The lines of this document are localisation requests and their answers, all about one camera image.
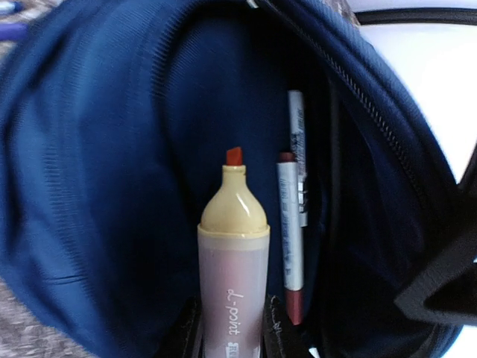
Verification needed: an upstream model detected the pale peach highlighter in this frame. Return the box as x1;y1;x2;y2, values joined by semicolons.
198;147;270;357

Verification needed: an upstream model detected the white marker black cap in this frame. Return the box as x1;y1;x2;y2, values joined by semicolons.
288;89;308;227

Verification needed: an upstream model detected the white marker red cap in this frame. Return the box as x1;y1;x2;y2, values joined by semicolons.
277;152;304;325

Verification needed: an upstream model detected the navy blue student backpack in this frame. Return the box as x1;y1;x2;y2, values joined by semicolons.
1;1;466;357

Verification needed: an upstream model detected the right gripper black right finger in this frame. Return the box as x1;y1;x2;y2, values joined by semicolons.
263;295;309;358

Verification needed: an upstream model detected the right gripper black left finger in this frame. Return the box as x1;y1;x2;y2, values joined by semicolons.
163;298;202;358

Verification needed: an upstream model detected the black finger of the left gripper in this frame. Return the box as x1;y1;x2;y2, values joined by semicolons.
395;156;476;326

